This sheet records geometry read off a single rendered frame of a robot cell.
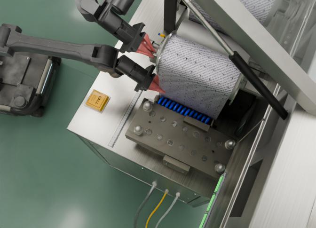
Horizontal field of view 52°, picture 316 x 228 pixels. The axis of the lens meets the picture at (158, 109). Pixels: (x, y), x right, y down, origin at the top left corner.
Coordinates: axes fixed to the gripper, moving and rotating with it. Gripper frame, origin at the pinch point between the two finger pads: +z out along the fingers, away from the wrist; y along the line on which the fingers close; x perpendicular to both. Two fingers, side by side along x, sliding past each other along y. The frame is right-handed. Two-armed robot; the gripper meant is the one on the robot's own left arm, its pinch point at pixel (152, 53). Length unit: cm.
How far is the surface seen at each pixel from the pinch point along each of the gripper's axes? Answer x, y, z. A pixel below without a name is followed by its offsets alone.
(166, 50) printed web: 8.8, -0.1, -0.3
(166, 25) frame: -29.3, -26.5, 14.0
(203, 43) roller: 7.3, -11.2, 11.6
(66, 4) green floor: -171, -57, -3
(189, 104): -2.4, 5.8, 23.9
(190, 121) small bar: -1.2, 11.5, 27.1
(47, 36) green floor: -168, -27, -4
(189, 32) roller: 3.7, -12.6, 6.9
